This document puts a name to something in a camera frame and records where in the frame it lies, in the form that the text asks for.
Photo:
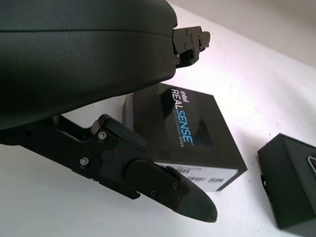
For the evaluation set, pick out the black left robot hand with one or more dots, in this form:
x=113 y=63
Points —
x=74 y=61

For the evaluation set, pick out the black RealSense box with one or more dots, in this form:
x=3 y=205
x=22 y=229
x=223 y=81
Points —
x=209 y=138

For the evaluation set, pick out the black camera box base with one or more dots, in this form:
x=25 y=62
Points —
x=284 y=187

